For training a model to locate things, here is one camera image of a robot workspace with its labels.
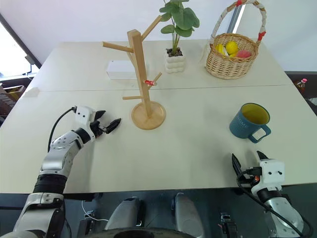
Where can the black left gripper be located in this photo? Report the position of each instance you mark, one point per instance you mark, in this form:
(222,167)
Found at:
(97,129)

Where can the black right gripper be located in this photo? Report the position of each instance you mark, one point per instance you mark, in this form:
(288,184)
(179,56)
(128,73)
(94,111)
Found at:
(248,177)

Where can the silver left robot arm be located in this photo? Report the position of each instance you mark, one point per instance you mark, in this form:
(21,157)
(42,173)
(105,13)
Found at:
(55,158)

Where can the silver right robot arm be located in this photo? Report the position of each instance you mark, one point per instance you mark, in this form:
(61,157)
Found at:
(284,213)

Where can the wooden mug tree stand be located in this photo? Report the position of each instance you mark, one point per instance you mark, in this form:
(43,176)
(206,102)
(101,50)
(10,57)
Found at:
(141,74)

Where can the blue mug with yellow inside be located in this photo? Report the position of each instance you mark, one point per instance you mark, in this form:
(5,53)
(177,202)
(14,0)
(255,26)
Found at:
(241,126)

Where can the white rectangular box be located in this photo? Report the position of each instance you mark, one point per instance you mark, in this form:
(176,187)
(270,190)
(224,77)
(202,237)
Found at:
(119,69)

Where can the red tape marker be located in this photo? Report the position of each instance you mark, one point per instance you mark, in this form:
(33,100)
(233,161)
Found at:
(150,82)

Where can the silver rounded robot leg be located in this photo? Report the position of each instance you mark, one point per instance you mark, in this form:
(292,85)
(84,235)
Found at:
(125,213)
(187,215)

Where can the green plant in white pot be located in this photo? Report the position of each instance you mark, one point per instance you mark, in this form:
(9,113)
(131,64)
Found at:
(175,60)

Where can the bottle with pink cap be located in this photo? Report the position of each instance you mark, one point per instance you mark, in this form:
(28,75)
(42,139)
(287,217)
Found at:
(301,85)

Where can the wooden shelf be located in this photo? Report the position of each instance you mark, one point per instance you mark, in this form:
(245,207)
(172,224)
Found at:
(11,95)

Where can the pink peach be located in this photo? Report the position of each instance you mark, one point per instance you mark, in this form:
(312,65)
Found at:
(244,53)

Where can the yellow lemon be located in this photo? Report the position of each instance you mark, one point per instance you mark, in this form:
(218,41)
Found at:
(231,47)

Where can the yellow banana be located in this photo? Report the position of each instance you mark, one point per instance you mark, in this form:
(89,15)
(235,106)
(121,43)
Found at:
(220,48)

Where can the dark rounded robot torso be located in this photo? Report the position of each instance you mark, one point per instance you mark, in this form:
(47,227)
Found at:
(143,234)

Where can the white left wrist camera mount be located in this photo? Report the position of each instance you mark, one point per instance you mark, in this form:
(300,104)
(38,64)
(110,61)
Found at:
(83,116)

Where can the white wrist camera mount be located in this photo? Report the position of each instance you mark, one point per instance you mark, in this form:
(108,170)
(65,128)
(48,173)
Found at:
(83,116)
(272,172)

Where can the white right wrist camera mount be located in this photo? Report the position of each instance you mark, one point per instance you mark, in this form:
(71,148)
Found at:
(272,172)

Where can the black window frame bar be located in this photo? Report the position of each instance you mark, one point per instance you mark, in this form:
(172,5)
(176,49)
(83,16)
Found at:
(19,41)

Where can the grey metal post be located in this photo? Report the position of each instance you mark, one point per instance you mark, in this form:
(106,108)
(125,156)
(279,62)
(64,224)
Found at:
(235,21)

